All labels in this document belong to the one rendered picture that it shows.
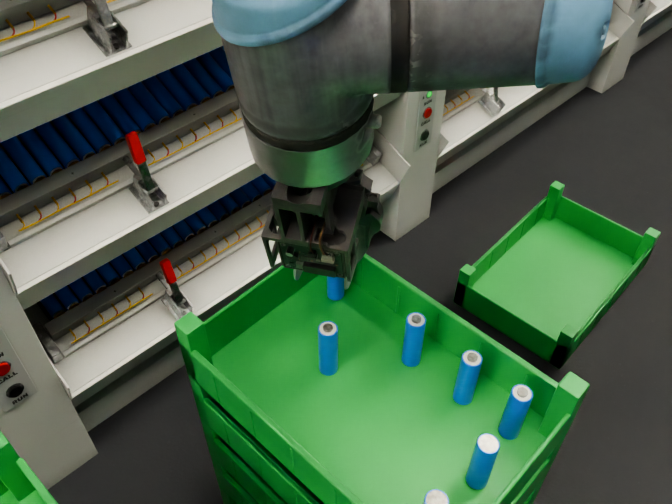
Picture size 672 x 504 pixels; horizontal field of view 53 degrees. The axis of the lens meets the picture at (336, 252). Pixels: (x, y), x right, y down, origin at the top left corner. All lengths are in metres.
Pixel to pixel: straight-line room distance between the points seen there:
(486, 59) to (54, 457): 0.78
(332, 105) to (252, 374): 0.34
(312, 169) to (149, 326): 0.54
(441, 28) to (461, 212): 0.96
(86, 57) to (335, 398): 0.39
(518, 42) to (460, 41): 0.03
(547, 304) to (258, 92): 0.85
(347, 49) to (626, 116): 1.33
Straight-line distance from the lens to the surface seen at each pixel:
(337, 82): 0.39
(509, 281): 1.20
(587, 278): 1.25
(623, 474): 1.05
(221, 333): 0.68
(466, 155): 1.38
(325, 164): 0.45
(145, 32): 0.72
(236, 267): 1.00
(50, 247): 0.80
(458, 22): 0.38
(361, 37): 0.38
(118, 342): 0.95
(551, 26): 0.39
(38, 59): 0.70
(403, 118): 1.07
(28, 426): 0.92
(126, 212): 0.81
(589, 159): 1.51
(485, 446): 0.57
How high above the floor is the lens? 0.88
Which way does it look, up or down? 46 degrees down
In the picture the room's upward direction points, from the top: straight up
